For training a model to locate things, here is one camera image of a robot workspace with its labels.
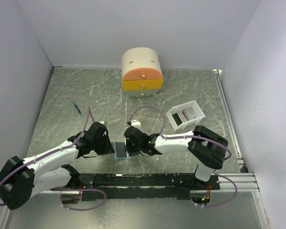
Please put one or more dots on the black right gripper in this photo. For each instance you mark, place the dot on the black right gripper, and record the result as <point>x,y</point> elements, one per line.
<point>129,149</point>

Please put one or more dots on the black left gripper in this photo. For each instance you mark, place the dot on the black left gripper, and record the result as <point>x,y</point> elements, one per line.
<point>108,148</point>

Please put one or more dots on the mint green card holder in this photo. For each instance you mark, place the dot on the mint green card holder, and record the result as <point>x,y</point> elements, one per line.
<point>128,155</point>

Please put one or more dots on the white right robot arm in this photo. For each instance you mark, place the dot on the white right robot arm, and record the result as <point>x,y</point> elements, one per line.
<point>207,146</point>

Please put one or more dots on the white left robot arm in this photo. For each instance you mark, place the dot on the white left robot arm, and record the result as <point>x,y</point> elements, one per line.
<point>21,179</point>

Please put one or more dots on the white card tray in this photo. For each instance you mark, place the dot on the white card tray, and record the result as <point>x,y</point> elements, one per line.
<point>191,104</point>

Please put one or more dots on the blue pen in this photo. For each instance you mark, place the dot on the blue pen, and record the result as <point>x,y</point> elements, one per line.
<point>77,108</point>

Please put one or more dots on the round pastel drawer cabinet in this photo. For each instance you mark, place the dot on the round pastel drawer cabinet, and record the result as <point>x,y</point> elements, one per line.
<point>141,72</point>

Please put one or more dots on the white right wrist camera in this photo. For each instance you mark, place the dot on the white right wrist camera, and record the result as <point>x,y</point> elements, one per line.
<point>134,123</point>

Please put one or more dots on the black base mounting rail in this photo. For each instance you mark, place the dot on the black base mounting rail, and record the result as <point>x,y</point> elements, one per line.
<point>181,186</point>

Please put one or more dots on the aluminium frame rail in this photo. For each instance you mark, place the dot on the aluminium frame rail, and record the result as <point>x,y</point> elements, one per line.
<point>233,206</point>

